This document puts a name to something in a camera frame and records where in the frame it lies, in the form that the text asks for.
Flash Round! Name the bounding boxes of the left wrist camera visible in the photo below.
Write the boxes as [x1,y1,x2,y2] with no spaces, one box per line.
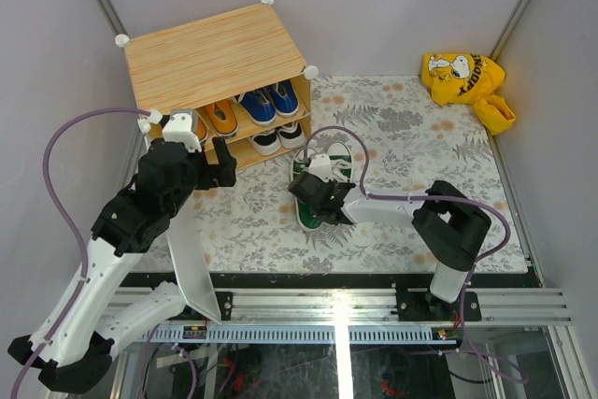
[162,109,203,153]

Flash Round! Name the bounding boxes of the yellow Snoopy bag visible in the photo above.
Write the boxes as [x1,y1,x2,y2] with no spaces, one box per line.
[420,53,516,135]

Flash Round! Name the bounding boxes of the orange sneaker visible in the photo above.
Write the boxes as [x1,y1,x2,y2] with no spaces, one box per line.
[204,99,239,138]
[196,115,209,145]

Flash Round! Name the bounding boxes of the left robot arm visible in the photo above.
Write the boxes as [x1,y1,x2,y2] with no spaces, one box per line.
[7,137,236,394]

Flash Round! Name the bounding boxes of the wooden shoe cabinet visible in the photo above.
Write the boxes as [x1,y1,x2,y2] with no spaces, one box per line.
[115,0,319,168]

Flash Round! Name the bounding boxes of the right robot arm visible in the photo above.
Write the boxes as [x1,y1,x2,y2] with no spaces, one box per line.
[289,172,491,321]

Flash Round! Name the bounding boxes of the translucent white cabinet door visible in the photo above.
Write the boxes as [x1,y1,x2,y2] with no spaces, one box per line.
[166,196,221,323]

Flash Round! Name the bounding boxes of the black white sneaker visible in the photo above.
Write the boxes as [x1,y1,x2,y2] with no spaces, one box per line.
[249,128,281,156]
[277,121,306,150]

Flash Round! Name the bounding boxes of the green sneaker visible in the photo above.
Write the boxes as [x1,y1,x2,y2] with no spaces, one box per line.
[326,142,353,182]
[290,148,321,232]

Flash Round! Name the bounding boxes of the blue sneaker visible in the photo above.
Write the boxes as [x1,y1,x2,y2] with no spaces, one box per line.
[267,79,299,118]
[237,89,277,127]

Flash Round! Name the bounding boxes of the aluminium rail frame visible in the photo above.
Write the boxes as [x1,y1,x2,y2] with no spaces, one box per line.
[46,270,598,399]

